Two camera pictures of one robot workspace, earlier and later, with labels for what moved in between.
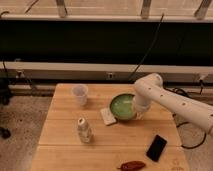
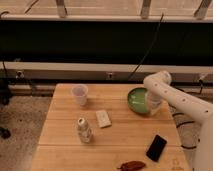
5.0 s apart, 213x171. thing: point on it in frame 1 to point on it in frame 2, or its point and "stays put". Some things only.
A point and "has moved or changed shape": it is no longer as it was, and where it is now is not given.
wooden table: [97, 127] stays put
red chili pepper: [132, 166] stays put
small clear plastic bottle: [84, 131] stays put
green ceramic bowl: [122, 106] has moved or changed shape
